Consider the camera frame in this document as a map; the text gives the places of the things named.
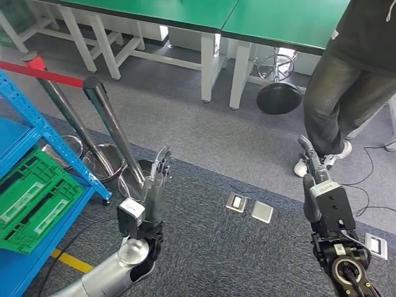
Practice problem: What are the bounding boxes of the red floor tape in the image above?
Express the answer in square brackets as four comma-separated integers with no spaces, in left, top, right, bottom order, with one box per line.
[0,60,84,89]

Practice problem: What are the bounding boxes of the person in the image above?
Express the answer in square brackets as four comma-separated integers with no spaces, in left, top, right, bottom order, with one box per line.
[293,0,396,178]

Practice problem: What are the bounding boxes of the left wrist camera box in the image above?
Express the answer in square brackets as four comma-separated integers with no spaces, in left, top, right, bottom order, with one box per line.
[116,197,146,239]

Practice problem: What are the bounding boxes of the black round stool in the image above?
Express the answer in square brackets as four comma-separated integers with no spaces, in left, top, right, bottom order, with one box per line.
[256,47,303,116]

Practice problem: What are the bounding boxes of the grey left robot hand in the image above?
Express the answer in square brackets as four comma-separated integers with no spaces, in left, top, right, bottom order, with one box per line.
[140,144,172,225]

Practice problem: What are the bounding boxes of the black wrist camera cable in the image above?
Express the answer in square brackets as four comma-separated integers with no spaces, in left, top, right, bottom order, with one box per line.
[36,217,118,297]

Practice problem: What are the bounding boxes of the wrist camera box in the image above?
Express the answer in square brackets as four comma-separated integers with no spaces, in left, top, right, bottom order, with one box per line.
[116,197,146,239]
[309,180,356,238]

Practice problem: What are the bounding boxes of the green plastic crate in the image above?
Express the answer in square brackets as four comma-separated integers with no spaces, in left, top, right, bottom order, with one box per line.
[0,147,86,255]

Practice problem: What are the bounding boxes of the black floor cable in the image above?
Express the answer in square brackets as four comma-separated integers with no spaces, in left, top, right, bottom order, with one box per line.
[340,139,396,218]

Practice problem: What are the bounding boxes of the yellow floor tape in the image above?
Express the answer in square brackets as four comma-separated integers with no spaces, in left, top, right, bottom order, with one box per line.
[51,247,94,274]

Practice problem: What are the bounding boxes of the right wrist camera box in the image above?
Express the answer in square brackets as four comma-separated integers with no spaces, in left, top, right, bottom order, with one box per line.
[309,180,356,238]

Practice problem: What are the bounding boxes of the steel floor socket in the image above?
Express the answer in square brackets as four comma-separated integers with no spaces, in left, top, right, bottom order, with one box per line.
[364,233,388,262]
[225,192,248,214]
[250,200,275,225]

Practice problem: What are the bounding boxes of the chrome barrier post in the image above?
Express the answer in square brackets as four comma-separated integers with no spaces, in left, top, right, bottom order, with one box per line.
[20,51,116,177]
[83,76,146,187]

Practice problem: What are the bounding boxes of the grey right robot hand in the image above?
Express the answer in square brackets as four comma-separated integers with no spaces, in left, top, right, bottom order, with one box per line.
[297,135,331,224]

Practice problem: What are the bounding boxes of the blue steel shelf rack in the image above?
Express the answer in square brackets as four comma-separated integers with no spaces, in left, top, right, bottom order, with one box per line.
[0,69,112,297]

